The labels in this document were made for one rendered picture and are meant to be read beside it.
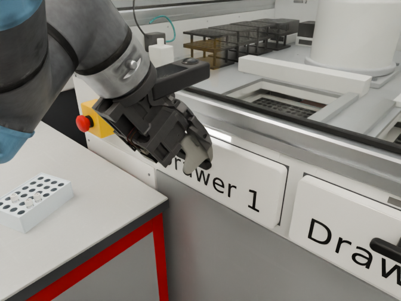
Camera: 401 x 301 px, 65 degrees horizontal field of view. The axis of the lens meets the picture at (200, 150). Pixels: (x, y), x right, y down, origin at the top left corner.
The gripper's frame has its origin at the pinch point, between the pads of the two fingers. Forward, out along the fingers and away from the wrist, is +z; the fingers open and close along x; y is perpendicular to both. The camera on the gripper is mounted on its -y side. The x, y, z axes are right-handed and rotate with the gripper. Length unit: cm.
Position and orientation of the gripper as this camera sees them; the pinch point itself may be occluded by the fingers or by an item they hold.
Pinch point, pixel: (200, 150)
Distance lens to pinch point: 53.1
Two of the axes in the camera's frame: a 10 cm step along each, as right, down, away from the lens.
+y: -5.5, 7.9, -2.6
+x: 7.4, 3.2, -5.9
